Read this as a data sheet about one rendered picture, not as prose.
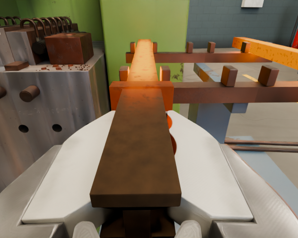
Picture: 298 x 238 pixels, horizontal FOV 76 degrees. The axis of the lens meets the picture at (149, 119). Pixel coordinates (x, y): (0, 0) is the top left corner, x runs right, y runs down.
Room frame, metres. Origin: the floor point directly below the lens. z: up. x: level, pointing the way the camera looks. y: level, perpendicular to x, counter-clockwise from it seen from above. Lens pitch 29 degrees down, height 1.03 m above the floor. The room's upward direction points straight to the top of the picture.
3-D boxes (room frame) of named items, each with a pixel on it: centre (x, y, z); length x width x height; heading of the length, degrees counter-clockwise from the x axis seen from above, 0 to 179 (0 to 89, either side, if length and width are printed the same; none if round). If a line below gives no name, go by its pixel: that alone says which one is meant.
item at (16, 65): (0.45, 0.31, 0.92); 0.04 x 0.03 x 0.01; 1
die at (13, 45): (0.69, 0.39, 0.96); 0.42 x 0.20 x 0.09; 3
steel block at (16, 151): (0.70, 0.34, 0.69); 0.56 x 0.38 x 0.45; 3
